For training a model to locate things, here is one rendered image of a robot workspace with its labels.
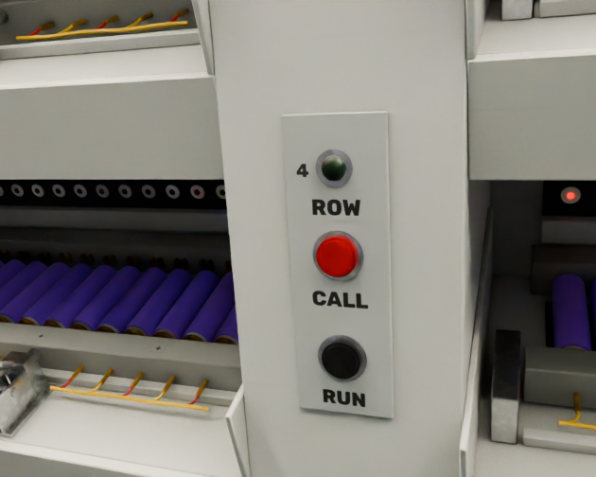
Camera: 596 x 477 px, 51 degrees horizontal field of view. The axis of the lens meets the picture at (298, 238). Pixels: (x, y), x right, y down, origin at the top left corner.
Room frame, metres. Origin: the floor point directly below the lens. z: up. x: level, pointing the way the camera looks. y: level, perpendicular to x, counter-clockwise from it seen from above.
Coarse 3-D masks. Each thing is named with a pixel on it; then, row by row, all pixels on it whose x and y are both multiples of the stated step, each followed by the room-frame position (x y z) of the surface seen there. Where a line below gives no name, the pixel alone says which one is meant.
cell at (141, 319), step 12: (168, 276) 0.41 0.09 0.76; (180, 276) 0.41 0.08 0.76; (168, 288) 0.40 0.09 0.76; (180, 288) 0.40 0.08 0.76; (156, 300) 0.38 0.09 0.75; (168, 300) 0.39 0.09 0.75; (144, 312) 0.37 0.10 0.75; (156, 312) 0.37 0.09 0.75; (132, 324) 0.36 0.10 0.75; (144, 324) 0.36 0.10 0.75; (156, 324) 0.37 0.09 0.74
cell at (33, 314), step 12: (84, 264) 0.44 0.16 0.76; (72, 276) 0.43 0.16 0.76; (84, 276) 0.43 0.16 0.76; (60, 288) 0.42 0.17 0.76; (72, 288) 0.42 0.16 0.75; (48, 300) 0.40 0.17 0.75; (60, 300) 0.41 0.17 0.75; (36, 312) 0.39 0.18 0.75; (48, 312) 0.40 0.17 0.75; (36, 324) 0.39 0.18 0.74
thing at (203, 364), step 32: (0, 352) 0.36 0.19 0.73; (64, 352) 0.34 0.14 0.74; (96, 352) 0.33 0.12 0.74; (128, 352) 0.33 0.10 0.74; (160, 352) 0.33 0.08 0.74; (192, 352) 0.32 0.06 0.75; (224, 352) 0.32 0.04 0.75; (64, 384) 0.33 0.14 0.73; (192, 384) 0.32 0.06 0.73; (224, 384) 0.31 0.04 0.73
